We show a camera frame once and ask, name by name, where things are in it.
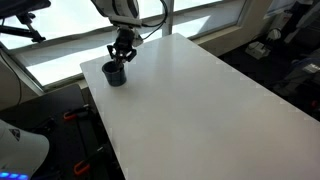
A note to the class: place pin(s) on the dark blue cup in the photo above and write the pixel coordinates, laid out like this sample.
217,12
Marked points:
114,74

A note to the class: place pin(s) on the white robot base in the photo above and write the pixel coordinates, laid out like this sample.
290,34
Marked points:
21,152

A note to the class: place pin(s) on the upper orange-handled clamp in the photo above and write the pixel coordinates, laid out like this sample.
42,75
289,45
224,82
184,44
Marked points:
73,114

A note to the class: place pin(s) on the black mounting table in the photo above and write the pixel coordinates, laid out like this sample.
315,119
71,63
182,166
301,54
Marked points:
70,141

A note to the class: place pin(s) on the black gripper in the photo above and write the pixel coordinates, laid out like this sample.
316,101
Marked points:
127,39

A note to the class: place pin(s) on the orange-handled clamp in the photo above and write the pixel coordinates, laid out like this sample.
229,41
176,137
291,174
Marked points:
84,166
73,114

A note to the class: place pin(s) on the red and white marker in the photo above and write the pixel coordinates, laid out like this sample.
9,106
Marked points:
118,65

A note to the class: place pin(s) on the white device on floor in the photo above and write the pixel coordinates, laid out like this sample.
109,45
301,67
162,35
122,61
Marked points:
257,50

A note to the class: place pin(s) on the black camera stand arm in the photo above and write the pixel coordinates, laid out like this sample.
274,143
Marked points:
29,32

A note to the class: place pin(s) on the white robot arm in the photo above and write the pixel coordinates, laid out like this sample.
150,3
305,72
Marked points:
124,15

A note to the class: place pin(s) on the lower orange-handled clamp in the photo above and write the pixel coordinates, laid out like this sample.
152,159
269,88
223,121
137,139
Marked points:
84,166

